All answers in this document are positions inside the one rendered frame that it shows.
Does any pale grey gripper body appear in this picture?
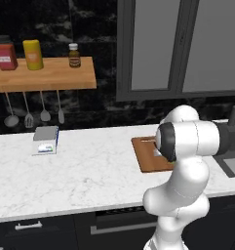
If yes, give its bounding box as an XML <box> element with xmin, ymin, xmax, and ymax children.
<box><xmin>153</xmin><ymin>146</ymin><xmax>164</xmax><ymax>158</ymax></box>

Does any brown wooden cutting board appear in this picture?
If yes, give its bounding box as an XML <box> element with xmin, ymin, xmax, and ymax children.
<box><xmin>131</xmin><ymin>136</ymin><xmax>176</xmax><ymax>174</ymax></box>

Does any dark sink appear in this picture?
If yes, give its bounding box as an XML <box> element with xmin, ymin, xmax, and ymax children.
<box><xmin>213</xmin><ymin>121</ymin><xmax>235</xmax><ymax>179</ymax></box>

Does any grey tap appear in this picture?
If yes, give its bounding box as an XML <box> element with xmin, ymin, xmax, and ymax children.
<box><xmin>227</xmin><ymin>89</ymin><xmax>235</xmax><ymax>127</ymax></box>

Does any dark dishwasher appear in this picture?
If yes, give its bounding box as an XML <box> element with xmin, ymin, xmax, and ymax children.
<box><xmin>73</xmin><ymin>204</ymin><xmax>162</xmax><ymax>250</ymax></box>

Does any dark cupboard door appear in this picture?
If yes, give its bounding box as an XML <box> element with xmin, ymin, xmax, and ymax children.
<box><xmin>182</xmin><ymin>194</ymin><xmax>235</xmax><ymax>250</ymax></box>

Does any grey hanging narrow spatula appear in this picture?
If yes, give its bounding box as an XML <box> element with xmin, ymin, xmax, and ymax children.
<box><xmin>56</xmin><ymin>90</ymin><xmax>65</xmax><ymax>125</ymax></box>

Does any grey framed window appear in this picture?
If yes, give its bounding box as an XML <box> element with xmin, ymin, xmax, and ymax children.
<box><xmin>115</xmin><ymin>0</ymin><xmax>235</xmax><ymax>103</ymax></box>

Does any white box with grey top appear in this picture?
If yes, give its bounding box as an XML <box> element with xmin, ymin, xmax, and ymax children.
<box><xmin>31</xmin><ymin>125</ymin><xmax>60</xmax><ymax>156</ymax></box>

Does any grey hanging spoon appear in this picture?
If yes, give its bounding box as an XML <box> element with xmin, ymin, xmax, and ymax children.
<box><xmin>39</xmin><ymin>90</ymin><xmax>53</xmax><ymax>123</ymax></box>

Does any brown bottle with white cap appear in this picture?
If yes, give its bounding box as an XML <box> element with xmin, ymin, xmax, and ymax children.
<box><xmin>68</xmin><ymin>42</ymin><xmax>82</xmax><ymax>69</ymax></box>

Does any dark drawer front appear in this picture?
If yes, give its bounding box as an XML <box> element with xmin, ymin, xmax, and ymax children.
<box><xmin>0</xmin><ymin>214</ymin><xmax>78</xmax><ymax>250</ymax></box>

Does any grey hanging slotted spatula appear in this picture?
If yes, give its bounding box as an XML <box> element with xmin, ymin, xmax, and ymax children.
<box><xmin>21</xmin><ymin>91</ymin><xmax>35</xmax><ymax>129</ymax></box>

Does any grey hanging ladle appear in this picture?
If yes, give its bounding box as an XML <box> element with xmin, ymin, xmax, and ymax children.
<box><xmin>3</xmin><ymin>92</ymin><xmax>20</xmax><ymax>128</ymax></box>

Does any yellow canister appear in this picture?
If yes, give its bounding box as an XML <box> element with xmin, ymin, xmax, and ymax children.
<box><xmin>22</xmin><ymin>39</ymin><xmax>45</xmax><ymax>71</ymax></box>

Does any red jar with dark lid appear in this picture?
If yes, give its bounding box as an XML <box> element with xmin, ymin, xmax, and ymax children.
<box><xmin>0</xmin><ymin>34</ymin><xmax>20</xmax><ymax>71</ymax></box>

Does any grey dishwasher handle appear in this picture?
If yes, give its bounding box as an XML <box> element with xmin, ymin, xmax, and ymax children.
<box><xmin>90</xmin><ymin>221</ymin><xmax>160</xmax><ymax>236</ymax></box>

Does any wooden wall shelf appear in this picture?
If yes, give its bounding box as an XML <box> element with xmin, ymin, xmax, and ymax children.
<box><xmin>0</xmin><ymin>56</ymin><xmax>98</xmax><ymax>94</ymax></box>

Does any white drawer handle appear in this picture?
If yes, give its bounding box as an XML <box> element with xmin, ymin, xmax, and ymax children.
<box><xmin>14</xmin><ymin>220</ymin><xmax>44</xmax><ymax>231</ymax></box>

